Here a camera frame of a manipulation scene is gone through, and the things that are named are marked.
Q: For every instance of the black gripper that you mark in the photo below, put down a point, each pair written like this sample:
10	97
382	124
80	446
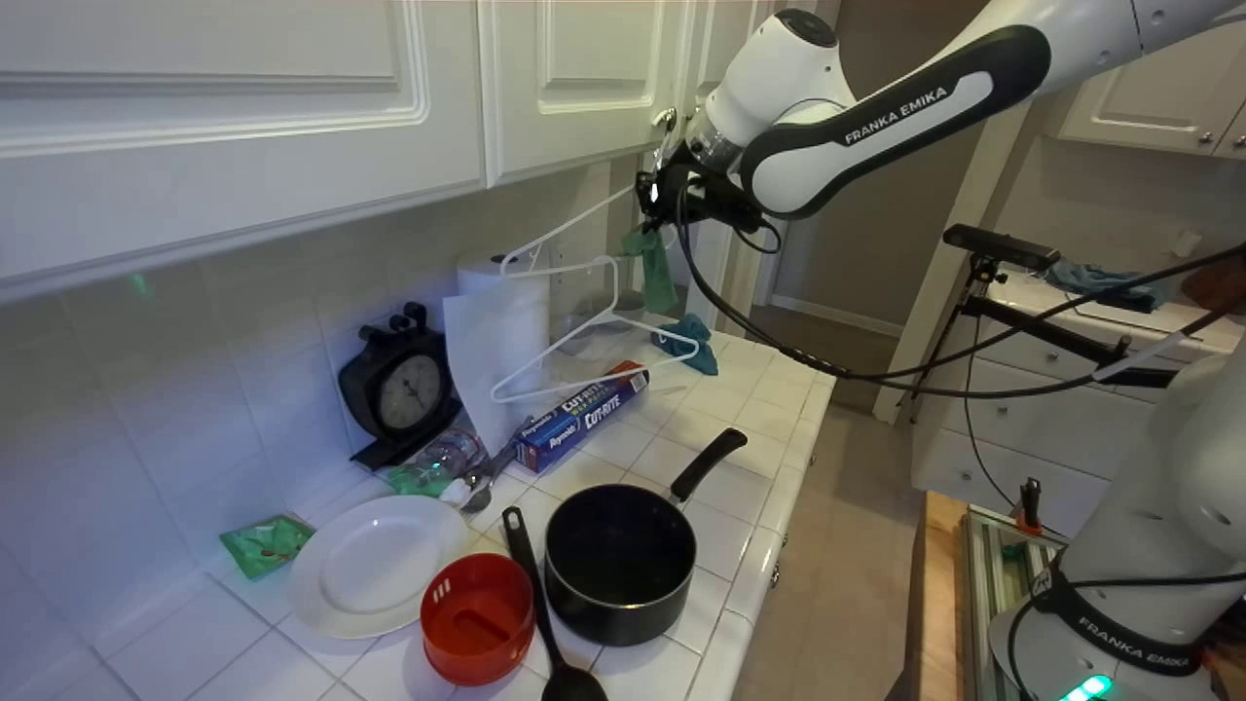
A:
687	188

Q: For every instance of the green towel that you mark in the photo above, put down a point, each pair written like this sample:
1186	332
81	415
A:
652	274

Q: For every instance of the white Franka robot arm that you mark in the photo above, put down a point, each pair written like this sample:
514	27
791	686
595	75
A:
909	111

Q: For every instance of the white paper towel roll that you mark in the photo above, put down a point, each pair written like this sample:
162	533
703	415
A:
497	357

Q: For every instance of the blue cloth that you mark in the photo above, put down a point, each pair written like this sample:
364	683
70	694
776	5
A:
1104	284
687	345

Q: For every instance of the blue foil box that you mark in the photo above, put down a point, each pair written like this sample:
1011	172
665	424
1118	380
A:
585	419

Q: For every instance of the black kitchen scale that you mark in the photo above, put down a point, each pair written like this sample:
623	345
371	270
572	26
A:
401	391

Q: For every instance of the metal measuring spoon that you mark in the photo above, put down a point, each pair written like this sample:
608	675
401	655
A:
475	489

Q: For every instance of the black saucepan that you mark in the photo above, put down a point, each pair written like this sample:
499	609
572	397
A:
621	557

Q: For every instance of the green small wrapper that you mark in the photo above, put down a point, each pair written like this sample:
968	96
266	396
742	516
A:
418	476

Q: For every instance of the white drawer cabinet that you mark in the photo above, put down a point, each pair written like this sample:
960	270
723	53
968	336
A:
1038	442

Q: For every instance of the white upper cabinets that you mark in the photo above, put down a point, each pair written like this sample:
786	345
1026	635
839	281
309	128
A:
258	119

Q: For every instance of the black plastic spoon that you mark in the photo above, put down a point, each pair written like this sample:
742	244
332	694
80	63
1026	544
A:
537	597

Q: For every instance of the red plastic bowl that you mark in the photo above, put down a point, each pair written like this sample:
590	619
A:
475	619

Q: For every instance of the white plate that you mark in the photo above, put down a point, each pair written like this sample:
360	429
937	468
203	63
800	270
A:
376	566

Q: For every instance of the green sponge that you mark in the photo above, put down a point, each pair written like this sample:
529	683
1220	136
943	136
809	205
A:
266	545

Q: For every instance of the black exterior camera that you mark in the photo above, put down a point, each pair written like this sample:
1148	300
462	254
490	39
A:
999	245

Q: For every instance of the black camera stand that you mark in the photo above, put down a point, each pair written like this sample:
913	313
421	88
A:
1065	332

